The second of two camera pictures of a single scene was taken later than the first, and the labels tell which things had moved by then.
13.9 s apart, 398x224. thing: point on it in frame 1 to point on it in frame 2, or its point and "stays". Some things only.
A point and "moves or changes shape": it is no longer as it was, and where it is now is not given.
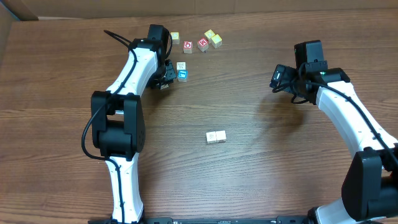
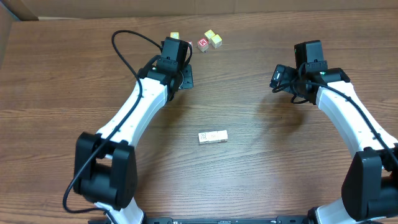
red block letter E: [203, 44] stays
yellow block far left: [175, 37] stays
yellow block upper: [209, 34] stays
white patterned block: [164, 86] moves or changes shape
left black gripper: [170, 74] to [187, 81]
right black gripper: [286, 71] stays
